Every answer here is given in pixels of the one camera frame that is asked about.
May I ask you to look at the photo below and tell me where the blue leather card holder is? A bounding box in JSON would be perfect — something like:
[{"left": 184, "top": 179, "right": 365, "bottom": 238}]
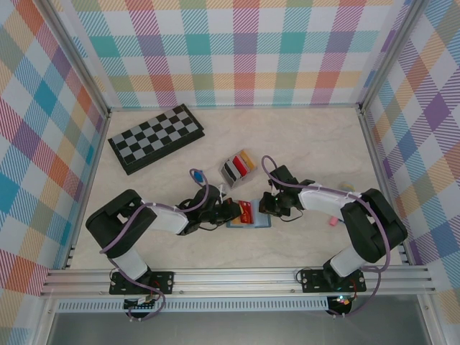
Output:
[{"left": 225, "top": 198, "right": 271, "bottom": 230}]

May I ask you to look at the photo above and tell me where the clear acrylic card organizer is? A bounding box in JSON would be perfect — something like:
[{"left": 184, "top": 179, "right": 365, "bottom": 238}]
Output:
[{"left": 219, "top": 149, "right": 259, "bottom": 191}]

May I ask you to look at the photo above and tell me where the grey credit card stack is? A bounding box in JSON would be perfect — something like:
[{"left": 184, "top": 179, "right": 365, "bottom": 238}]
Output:
[{"left": 223, "top": 160, "right": 240, "bottom": 180}]

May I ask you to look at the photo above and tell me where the gold credit card stack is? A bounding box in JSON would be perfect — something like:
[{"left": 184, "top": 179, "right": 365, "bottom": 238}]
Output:
[{"left": 239, "top": 151, "right": 256, "bottom": 170}]

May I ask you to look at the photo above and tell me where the red credit card stack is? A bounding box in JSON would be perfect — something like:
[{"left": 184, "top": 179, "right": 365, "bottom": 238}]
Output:
[{"left": 232, "top": 155, "right": 249, "bottom": 175}]

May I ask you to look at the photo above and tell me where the black grey chessboard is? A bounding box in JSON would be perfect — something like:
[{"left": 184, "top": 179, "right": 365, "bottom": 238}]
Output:
[{"left": 107, "top": 103, "right": 206, "bottom": 176}]

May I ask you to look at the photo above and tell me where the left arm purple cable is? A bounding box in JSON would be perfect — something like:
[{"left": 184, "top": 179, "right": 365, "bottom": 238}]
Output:
[{"left": 99, "top": 167, "right": 211, "bottom": 323}]

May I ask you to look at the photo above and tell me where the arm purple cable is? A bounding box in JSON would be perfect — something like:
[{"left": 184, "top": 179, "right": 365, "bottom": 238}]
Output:
[
  {"left": 99, "top": 167, "right": 211, "bottom": 323},
  {"left": 261, "top": 155, "right": 392, "bottom": 318}
]

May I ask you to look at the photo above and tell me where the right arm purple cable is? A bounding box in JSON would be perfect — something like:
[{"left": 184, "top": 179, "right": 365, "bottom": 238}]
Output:
[{"left": 261, "top": 155, "right": 392, "bottom": 318}]

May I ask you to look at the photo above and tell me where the aluminium frame rail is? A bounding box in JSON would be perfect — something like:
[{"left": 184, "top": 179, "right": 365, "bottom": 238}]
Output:
[
  {"left": 107, "top": 103, "right": 362, "bottom": 109},
  {"left": 63, "top": 111, "right": 111, "bottom": 270},
  {"left": 40, "top": 266, "right": 436, "bottom": 298},
  {"left": 359, "top": 107, "right": 410, "bottom": 267}
]

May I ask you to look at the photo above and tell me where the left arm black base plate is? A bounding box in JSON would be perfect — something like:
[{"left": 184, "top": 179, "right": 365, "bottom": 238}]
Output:
[{"left": 109, "top": 271, "right": 176, "bottom": 296}]

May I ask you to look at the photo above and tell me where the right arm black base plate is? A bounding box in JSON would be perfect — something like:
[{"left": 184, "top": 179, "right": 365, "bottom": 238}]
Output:
[{"left": 298, "top": 268, "right": 367, "bottom": 294}]

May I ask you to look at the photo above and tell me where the slotted grey cable duct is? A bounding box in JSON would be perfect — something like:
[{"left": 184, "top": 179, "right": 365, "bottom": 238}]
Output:
[{"left": 56, "top": 300, "right": 331, "bottom": 313}]

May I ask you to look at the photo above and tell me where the aluminium frame post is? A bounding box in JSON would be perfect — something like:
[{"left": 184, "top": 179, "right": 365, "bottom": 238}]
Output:
[
  {"left": 42, "top": 0, "right": 111, "bottom": 118},
  {"left": 359, "top": 0, "right": 427, "bottom": 112}
]

